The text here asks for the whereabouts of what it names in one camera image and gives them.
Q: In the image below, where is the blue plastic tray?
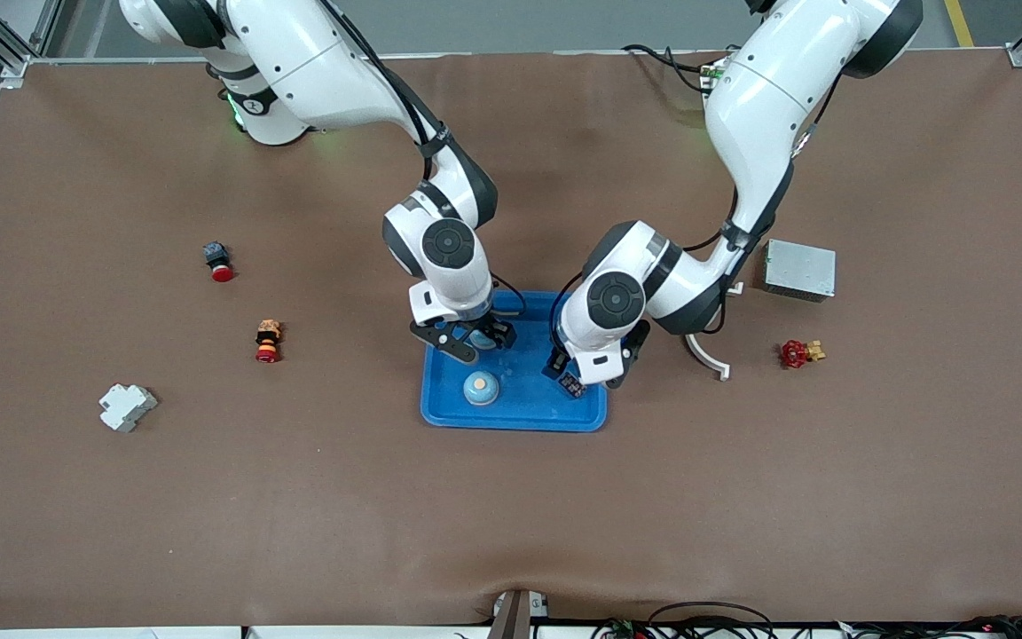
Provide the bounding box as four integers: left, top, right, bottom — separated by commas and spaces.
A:
421, 290, 608, 433

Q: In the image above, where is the silver metal box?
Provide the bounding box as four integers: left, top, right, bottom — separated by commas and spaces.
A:
762, 239, 837, 304

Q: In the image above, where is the black red emergency button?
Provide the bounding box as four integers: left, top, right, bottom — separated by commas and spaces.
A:
203, 241, 235, 283

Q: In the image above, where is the brown table mat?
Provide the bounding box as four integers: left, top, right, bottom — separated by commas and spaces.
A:
0, 49, 1022, 631

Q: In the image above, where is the brass valve red handwheel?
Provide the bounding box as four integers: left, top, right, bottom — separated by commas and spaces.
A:
781, 339, 827, 370

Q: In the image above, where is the black cable bundle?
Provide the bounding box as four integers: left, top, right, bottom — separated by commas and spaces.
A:
835, 614, 1022, 639

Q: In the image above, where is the black looped cable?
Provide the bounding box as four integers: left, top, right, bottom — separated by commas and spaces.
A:
647, 601, 776, 639

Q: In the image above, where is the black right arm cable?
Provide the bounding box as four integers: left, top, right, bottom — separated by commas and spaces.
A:
320, 0, 528, 322

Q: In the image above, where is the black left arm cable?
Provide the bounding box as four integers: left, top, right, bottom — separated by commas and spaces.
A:
549, 186, 822, 352

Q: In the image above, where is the white circuit breaker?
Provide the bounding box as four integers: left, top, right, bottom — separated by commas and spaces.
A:
99, 383, 159, 433

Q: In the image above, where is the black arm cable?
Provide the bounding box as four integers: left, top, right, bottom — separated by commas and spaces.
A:
549, 186, 822, 352
320, 0, 528, 322

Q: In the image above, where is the black base cable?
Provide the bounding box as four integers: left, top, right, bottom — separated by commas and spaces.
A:
621, 43, 734, 95

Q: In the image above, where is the white semicircular bracket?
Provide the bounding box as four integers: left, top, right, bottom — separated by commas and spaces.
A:
685, 282, 745, 382

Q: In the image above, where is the red yellow push button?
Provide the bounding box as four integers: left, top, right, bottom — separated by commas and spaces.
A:
255, 319, 285, 365

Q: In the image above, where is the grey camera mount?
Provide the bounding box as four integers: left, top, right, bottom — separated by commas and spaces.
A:
491, 589, 551, 639

